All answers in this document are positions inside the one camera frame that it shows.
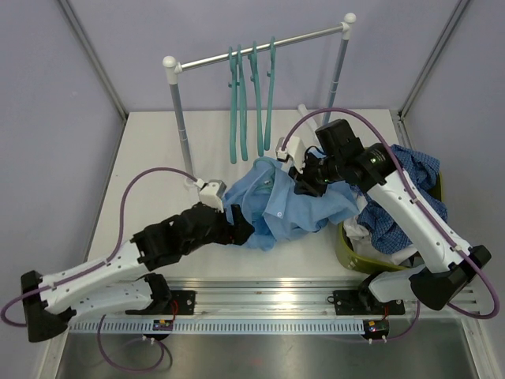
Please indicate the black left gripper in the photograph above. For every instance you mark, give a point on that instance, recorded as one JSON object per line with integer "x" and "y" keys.
{"x": 236, "y": 233}

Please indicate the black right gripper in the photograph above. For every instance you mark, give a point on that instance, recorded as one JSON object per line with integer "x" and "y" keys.
{"x": 304, "y": 184}

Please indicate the light blue shirt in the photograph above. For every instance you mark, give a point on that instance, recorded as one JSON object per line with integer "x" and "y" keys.
{"x": 283, "y": 216}

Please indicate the teal hanger of plaid shirt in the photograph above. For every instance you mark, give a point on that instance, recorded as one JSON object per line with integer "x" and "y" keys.
{"x": 242, "y": 106}

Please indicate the teal hanger of checked shirt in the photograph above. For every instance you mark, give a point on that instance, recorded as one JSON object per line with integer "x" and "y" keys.
{"x": 271, "y": 88}

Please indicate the teal hanger of white shirt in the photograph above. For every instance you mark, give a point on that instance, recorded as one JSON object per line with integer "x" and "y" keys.
{"x": 253, "y": 62}

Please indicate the teal hanger of blue shirt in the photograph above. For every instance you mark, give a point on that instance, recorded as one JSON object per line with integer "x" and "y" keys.
{"x": 265, "y": 163}

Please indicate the teal hanger of grey shirt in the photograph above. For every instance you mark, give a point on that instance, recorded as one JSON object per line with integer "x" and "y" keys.
{"x": 233, "y": 105}

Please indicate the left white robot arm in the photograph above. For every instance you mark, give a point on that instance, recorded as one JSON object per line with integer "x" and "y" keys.
{"x": 126, "y": 280}

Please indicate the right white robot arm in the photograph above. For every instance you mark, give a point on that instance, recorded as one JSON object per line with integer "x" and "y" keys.
{"x": 450, "y": 262}

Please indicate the green laundry basket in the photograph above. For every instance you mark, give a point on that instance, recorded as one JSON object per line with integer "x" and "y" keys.
{"x": 386, "y": 235}

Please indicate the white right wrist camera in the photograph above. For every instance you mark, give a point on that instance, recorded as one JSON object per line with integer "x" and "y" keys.
{"x": 293, "y": 151}

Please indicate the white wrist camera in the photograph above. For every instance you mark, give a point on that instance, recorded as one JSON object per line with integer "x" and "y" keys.
{"x": 293, "y": 151}
{"x": 211, "y": 193}

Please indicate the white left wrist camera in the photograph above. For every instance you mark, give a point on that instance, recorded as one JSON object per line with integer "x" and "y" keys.
{"x": 211, "y": 193}

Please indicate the aluminium mounting rail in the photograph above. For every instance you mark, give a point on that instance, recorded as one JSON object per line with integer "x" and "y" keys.
{"x": 281, "y": 298}

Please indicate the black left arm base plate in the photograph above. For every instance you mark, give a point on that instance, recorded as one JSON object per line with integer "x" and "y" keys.
{"x": 182, "y": 303}

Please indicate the white slotted cable duct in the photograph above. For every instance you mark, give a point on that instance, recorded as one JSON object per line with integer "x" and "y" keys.
{"x": 222, "y": 326}

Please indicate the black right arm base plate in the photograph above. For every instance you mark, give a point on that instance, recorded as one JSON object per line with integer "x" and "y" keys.
{"x": 360, "y": 303}

